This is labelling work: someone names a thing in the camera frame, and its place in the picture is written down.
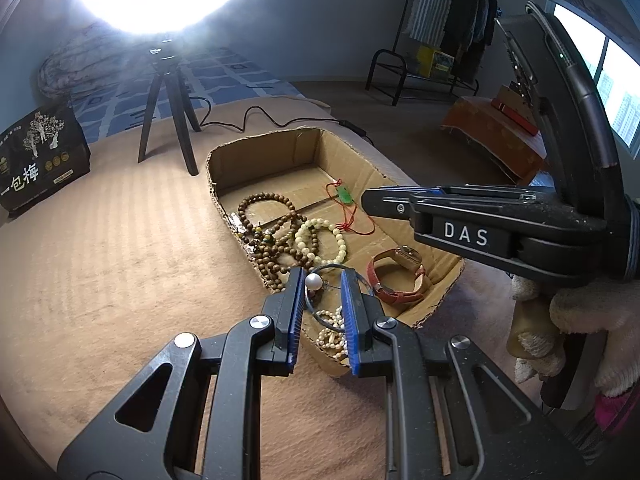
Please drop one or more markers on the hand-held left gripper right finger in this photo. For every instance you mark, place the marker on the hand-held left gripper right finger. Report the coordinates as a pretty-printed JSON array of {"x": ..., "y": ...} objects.
[{"x": 350, "y": 320}]

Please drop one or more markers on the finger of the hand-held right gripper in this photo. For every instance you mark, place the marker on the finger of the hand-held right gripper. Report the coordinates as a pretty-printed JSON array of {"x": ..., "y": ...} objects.
[
  {"x": 495, "y": 191},
  {"x": 400, "y": 207}
]

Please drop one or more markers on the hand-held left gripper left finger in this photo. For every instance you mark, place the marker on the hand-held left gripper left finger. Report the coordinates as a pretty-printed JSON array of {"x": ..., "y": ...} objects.
[{"x": 297, "y": 310}]

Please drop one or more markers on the person's right hand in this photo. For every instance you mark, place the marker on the person's right hand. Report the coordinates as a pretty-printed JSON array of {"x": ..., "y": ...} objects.
[{"x": 590, "y": 310}]

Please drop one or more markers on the low table with orange cloth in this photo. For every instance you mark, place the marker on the low table with orange cloth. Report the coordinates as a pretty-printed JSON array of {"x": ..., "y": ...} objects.
[{"x": 490, "y": 135}]

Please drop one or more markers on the brown cardboard box red strip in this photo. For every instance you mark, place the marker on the brown cardboard box red strip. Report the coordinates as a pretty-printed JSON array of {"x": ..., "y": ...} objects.
[{"x": 510, "y": 100}]

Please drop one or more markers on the yellow box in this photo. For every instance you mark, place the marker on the yellow box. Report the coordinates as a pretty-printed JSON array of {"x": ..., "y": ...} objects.
[{"x": 430, "y": 60}]

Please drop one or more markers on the black metal clothes rack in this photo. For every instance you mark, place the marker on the black metal clothes rack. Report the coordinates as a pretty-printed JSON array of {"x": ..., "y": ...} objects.
[{"x": 380, "y": 55}]

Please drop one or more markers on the window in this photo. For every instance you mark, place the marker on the window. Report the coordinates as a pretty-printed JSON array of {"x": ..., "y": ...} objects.
[{"x": 617, "y": 75}]

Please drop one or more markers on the dark hanging clothes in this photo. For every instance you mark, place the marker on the dark hanging clothes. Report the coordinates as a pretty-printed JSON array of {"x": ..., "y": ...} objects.
[{"x": 467, "y": 15}]

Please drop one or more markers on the striped hanging cloth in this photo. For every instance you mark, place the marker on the striped hanging cloth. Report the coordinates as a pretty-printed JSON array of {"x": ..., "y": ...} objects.
[{"x": 432, "y": 0}]

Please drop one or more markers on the blue patterned bedsheet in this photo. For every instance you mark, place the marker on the blue patterned bedsheet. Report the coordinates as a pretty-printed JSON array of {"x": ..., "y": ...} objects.
[{"x": 225, "y": 75}]

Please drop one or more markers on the black tripod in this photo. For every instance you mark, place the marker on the black tripod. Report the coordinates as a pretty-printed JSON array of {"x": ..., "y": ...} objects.
[{"x": 167, "y": 57}]

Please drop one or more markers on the black printed bag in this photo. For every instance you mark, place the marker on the black printed bag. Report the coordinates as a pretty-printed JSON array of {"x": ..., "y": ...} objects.
[{"x": 40, "y": 170}]

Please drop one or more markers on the grey floral quilt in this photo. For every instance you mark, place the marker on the grey floral quilt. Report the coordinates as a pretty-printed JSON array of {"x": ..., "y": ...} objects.
[{"x": 75, "y": 70}]

